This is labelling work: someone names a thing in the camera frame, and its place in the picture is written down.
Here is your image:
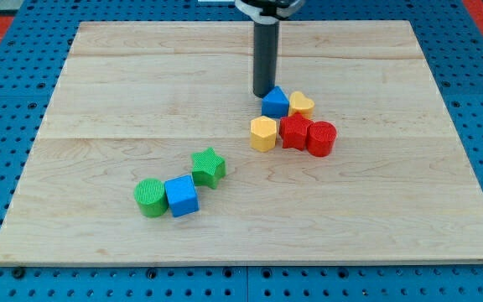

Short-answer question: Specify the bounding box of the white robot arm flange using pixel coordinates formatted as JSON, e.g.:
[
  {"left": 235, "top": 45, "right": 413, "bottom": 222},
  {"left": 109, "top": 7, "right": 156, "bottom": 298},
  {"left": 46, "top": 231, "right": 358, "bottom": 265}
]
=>
[{"left": 235, "top": 0, "right": 305, "bottom": 25}]

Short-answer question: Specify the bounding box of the yellow hexagon block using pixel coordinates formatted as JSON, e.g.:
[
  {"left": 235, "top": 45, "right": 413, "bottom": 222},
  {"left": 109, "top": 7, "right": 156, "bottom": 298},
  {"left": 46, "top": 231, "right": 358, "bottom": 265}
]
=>
[{"left": 250, "top": 116, "right": 277, "bottom": 152}]

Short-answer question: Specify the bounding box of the green star block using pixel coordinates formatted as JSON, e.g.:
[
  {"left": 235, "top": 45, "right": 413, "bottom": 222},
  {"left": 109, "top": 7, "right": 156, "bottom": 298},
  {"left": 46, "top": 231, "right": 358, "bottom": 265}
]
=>
[{"left": 191, "top": 147, "right": 226, "bottom": 190}]

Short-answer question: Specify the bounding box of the red star block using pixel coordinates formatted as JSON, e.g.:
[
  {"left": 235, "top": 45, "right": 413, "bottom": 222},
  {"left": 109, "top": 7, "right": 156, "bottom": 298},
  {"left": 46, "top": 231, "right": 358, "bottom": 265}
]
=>
[{"left": 279, "top": 112, "right": 314, "bottom": 151}]

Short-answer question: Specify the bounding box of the blue triangle block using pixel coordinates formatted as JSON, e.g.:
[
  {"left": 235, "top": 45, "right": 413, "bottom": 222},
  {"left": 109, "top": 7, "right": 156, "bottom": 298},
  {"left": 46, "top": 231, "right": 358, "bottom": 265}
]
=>
[{"left": 261, "top": 86, "right": 289, "bottom": 118}]

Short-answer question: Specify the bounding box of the blue cube block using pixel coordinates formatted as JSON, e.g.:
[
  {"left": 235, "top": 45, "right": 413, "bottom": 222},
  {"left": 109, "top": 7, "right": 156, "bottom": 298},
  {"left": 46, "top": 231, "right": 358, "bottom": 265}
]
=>
[{"left": 164, "top": 174, "right": 200, "bottom": 217}]

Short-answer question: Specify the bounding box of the yellow heart block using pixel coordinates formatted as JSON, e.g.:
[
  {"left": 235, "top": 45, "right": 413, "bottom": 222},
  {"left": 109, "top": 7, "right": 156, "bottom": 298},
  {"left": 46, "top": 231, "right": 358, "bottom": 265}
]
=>
[{"left": 288, "top": 91, "right": 315, "bottom": 119}]

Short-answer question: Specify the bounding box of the red cylinder block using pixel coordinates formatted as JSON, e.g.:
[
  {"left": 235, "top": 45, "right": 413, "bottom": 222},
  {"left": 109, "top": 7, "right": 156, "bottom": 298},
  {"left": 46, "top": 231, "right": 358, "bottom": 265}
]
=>
[{"left": 306, "top": 121, "right": 337, "bottom": 157}]

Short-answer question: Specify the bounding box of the wooden board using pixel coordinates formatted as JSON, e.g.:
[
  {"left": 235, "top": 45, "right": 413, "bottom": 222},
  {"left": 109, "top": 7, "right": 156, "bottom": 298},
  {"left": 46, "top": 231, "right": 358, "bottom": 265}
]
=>
[{"left": 0, "top": 20, "right": 483, "bottom": 267}]

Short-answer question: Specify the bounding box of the green cylinder block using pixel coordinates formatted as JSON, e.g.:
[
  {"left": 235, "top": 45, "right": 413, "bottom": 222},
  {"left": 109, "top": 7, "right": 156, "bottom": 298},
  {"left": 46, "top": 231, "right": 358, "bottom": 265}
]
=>
[{"left": 133, "top": 178, "right": 169, "bottom": 218}]

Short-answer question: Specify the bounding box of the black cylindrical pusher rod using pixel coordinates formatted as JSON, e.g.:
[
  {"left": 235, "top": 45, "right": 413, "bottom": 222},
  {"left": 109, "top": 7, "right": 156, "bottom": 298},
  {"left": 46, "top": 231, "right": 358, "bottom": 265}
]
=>
[{"left": 252, "top": 23, "right": 279, "bottom": 97}]

